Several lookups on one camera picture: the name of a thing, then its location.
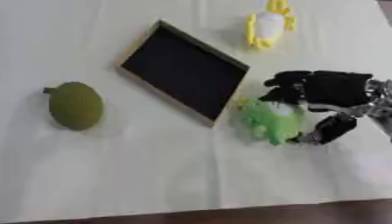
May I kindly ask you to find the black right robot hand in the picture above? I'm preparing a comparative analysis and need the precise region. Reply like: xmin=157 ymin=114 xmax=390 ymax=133
xmin=257 ymin=69 xmax=375 ymax=146

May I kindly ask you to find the green soft toy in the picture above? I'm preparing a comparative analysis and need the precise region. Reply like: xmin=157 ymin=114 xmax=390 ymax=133
xmin=235 ymin=97 xmax=306 ymax=146

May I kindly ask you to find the cardboard box with black inside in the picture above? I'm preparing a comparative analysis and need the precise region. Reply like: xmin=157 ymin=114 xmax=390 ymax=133
xmin=119 ymin=19 xmax=251 ymax=123

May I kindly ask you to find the yellow and white soft toy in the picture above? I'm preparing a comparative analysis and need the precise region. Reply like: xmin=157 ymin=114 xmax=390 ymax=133
xmin=245 ymin=0 xmax=298 ymax=50

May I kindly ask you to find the olive green toy fruit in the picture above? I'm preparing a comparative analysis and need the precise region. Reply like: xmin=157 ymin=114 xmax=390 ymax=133
xmin=41 ymin=81 xmax=106 ymax=131

